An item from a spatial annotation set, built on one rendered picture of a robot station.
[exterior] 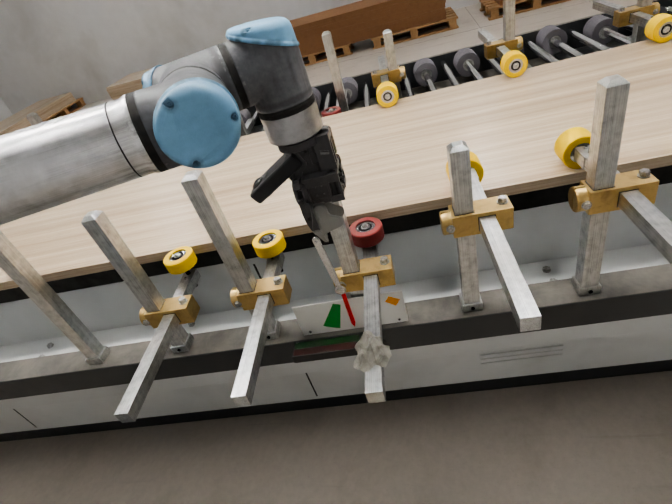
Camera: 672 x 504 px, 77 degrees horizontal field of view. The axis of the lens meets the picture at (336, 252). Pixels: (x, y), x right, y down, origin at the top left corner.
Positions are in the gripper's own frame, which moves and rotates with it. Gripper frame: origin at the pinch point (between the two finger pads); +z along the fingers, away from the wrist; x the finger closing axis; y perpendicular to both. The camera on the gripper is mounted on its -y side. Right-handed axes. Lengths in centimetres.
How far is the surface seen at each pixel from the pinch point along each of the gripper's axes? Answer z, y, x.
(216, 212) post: -6.1, -20.9, 7.0
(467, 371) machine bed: 86, 25, 28
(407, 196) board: 12.5, 16.7, 28.2
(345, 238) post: 5.8, 3.1, 6.0
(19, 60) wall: -14, -656, 769
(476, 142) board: 13, 38, 50
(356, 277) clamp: 16.1, 2.8, 5.2
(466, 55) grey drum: 19, 55, 154
